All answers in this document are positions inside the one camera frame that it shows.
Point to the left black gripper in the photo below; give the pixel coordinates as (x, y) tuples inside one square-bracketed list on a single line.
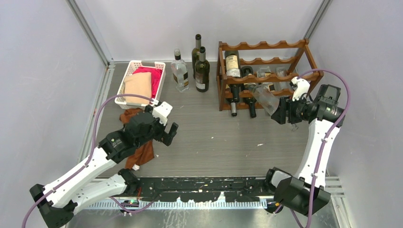
[(164, 137)]

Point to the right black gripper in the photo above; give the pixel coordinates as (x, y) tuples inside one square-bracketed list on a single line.
[(285, 109)]

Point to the tall slim clear bottle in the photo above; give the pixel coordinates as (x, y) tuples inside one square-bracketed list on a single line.
[(268, 101)]

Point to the clear square liquor bottle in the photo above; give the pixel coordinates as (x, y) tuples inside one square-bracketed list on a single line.
[(265, 71)]

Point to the brown bottle gold cap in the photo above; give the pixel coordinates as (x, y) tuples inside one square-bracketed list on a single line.
[(234, 89)]

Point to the brown wooden wine rack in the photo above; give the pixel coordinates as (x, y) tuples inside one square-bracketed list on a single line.
[(224, 80)]

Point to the clear glass wine bottle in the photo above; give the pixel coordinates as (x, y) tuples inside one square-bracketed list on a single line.
[(282, 73)]

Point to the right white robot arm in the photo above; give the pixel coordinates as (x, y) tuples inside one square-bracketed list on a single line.
[(305, 192)]

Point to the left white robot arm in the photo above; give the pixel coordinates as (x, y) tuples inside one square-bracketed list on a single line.
[(59, 201)]

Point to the clear bottle black cap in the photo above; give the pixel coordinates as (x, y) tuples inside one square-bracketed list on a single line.
[(180, 72)]

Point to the dark wine bottle back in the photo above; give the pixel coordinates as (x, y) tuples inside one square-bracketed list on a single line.
[(196, 50)]

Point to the brown cloth on table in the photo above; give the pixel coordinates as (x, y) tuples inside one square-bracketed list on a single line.
[(144, 153)]

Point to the beige folded cloth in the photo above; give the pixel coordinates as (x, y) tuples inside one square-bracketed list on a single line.
[(139, 84)]

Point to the pink red cloth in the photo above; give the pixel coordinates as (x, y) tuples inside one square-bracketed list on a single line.
[(156, 75)]

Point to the white plastic basket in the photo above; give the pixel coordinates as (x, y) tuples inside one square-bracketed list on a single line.
[(132, 66)]

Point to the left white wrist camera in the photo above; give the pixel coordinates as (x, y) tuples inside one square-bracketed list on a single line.
[(162, 112)]

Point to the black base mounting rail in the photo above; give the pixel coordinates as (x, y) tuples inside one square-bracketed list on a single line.
[(200, 189)]

